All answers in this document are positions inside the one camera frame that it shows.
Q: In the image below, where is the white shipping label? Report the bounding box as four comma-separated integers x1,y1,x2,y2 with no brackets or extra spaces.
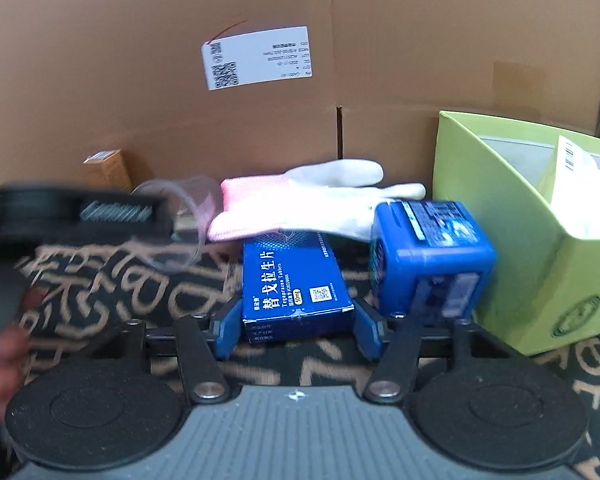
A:
201,26,313,92

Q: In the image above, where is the person's left hand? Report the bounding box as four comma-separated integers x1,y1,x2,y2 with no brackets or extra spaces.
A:
0,287,46,421

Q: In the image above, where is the white glove with pink cuff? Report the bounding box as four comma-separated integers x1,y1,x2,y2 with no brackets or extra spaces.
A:
207,158,427,243

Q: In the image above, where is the light green paper box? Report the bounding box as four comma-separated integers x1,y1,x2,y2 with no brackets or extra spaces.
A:
431,110,600,357

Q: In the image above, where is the blue medicine box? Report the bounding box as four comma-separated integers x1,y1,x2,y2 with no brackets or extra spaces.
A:
241,232,355,345

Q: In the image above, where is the small brown carton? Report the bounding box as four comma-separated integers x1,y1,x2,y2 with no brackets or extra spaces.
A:
83,149,132,193

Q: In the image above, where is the blue plastic container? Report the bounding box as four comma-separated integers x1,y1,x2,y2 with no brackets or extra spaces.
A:
369,200,497,320

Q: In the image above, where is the large cardboard box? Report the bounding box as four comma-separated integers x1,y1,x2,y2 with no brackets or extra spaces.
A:
0,0,600,196

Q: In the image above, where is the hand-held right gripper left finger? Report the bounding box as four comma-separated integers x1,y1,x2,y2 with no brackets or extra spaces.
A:
117,302,243,406

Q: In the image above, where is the clear plastic cup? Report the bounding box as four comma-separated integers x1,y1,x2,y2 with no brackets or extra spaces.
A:
130,176,216,273

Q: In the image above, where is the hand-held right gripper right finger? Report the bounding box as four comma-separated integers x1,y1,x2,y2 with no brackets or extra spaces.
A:
352,300,481,406

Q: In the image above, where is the white plastic packet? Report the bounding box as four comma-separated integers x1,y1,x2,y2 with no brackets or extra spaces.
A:
537,135,600,238

